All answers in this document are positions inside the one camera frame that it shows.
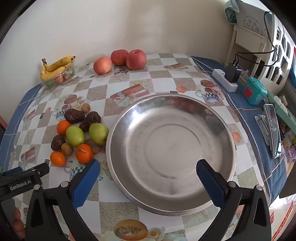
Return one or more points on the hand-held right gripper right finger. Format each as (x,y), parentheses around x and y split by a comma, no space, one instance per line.
(210,183)

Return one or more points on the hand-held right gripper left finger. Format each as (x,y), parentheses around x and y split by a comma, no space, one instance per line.
(86,183)

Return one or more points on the green jujube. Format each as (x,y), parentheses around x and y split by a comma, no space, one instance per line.
(75,136)
(99,133)

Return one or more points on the orange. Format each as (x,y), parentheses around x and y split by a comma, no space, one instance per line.
(84,153)
(63,127)
(59,79)
(58,158)

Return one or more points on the stainless steel basin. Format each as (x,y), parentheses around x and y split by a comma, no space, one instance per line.
(161,143)

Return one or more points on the person's left hand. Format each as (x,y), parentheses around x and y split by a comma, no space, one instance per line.
(18,222)

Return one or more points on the small brown fruit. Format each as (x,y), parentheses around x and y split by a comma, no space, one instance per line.
(67,149)
(85,107)

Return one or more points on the dried red date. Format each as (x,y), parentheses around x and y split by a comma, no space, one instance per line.
(57,142)
(92,119)
(74,116)

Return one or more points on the grey phone stand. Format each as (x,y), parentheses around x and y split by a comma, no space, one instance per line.
(262,126)

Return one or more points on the blue cloth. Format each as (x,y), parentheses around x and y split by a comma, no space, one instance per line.
(249,115)

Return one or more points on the smartphone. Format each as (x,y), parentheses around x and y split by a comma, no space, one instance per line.
(272,129)

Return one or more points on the teal box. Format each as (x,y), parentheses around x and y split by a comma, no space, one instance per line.
(254,91)

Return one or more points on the clear plastic container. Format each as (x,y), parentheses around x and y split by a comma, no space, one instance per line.
(49,83)

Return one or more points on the mint green tray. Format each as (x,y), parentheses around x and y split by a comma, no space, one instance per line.
(277,102)

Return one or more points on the white power strip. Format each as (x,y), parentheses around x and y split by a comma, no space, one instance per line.
(218,74)

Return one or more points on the black charger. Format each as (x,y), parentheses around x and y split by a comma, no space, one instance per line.
(233,73)

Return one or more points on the checkered printed tablecloth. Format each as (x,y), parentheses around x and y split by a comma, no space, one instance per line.
(161,76)

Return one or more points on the pale red apple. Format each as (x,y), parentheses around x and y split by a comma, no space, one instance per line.
(103,65)

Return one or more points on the banana bunch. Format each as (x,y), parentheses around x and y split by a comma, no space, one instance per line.
(57,65)

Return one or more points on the white folding chair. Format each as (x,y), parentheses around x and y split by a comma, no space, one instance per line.
(249,20)

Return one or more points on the teal patterned cloth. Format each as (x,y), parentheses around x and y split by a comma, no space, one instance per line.
(231,11)

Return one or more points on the group of wall photos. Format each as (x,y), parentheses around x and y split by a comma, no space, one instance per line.
(281,51)

